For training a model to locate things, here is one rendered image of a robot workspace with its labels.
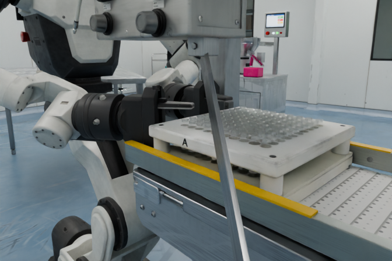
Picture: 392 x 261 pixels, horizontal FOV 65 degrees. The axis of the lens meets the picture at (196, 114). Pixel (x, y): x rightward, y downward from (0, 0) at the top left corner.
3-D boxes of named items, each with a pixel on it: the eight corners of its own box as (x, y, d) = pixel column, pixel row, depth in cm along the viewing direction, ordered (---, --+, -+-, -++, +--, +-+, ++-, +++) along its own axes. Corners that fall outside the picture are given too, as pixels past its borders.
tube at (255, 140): (259, 187, 43) (262, 136, 41) (254, 190, 42) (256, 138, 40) (251, 184, 44) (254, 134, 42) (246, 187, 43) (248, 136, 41)
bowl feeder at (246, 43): (219, 74, 329) (219, 38, 322) (236, 71, 357) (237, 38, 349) (261, 76, 300) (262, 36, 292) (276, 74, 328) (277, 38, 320)
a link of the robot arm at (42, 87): (95, 92, 63) (30, 62, 60) (75, 124, 57) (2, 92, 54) (90, 110, 67) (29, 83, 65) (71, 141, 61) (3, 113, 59)
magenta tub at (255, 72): (242, 76, 298) (242, 67, 296) (248, 76, 307) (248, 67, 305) (257, 77, 288) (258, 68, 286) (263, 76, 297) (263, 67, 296)
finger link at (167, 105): (191, 109, 52) (156, 108, 54) (195, 106, 55) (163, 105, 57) (190, 101, 52) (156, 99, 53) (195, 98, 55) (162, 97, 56)
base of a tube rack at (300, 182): (352, 165, 52) (353, 152, 52) (274, 220, 36) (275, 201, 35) (237, 136, 69) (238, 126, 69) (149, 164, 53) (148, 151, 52)
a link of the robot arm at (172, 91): (227, 77, 68) (195, 74, 77) (192, 80, 62) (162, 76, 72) (227, 133, 70) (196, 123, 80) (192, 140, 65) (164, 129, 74)
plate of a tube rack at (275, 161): (355, 137, 51) (356, 125, 51) (276, 180, 35) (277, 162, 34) (238, 115, 68) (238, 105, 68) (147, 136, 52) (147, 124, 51)
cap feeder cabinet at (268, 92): (207, 144, 335) (208, 74, 319) (234, 133, 378) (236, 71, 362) (261, 157, 297) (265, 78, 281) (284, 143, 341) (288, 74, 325)
